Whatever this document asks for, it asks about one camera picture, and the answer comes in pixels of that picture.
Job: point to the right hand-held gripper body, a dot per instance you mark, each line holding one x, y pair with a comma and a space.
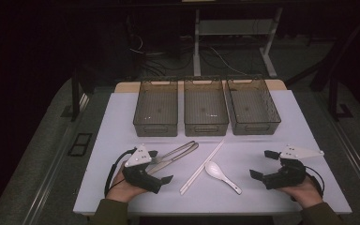
289, 175

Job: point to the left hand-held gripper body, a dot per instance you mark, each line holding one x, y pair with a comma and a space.
139, 175

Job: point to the white chopstick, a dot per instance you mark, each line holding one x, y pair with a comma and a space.
201, 166

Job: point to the white ceramic spoon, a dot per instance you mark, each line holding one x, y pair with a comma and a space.
214, 171

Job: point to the smoky transparent plastic bin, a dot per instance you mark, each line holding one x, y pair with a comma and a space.
156, 106
250, 103
204, 103

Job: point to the person's left hand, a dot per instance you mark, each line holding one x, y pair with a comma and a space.
122, 190

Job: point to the person's right hand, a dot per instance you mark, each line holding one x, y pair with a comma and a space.
303, 193

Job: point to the wooden table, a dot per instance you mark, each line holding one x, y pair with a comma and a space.
125, 87

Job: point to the black stand leg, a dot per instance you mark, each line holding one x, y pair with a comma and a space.
332, 100

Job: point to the black floor outlet frame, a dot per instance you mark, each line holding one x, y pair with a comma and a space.
80, 144

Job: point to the metal floor rail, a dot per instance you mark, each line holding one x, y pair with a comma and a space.
43, 187
356, 159

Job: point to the white metal desk frame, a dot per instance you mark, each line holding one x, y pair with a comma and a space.
196, 47

